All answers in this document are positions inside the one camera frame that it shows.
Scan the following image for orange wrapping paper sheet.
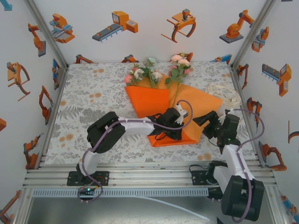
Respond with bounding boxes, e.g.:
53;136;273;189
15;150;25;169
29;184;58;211
124;73;224;147

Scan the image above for cream ribbon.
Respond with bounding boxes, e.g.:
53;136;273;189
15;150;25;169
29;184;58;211
206;83;241;110

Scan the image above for small pink bloom flower stem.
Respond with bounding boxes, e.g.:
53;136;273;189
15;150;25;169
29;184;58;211
123;63;147;87

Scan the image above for mint green flower stem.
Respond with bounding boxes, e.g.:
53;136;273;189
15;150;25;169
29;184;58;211
142;57;158;88

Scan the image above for black connector block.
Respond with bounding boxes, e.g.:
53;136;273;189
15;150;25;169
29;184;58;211
207;188;224;201

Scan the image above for thin white tube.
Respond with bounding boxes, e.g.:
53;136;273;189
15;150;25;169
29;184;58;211
137;195;211;222

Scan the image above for floral patterned tablecloth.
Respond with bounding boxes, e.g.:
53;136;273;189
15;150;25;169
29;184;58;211
44;62;260;165

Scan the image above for black controller board green light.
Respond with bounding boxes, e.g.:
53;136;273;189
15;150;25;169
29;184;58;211
78;186;96;199

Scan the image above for thin black right gripper cable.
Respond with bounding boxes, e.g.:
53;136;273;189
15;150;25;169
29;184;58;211
207;137;221;147

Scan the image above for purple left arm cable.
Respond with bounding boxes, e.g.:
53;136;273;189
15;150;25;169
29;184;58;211
78;99;194;204

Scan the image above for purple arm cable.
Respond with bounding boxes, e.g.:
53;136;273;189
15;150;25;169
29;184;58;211
207;108;264;224
78;99;194;204

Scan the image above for aluminium side rail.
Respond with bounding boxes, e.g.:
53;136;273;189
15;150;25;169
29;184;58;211
230;66;264;168
35;65;70;170

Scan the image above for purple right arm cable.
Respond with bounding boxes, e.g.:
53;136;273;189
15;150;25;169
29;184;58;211
207;108;264;224

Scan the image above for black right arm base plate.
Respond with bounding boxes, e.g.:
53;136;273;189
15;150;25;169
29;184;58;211
191;169;211;186

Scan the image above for aluminium table frame rails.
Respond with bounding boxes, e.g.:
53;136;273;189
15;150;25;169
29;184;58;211
22;162;278;189

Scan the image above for slotted grey cable duct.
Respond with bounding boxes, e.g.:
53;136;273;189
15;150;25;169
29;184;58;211
31;188;209;198

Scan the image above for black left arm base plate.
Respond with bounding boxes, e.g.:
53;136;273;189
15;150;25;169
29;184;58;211
67;171;110;187

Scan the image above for aluminium corner post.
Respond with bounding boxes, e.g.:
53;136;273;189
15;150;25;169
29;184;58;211
230;0;278;68
23;0;69;68

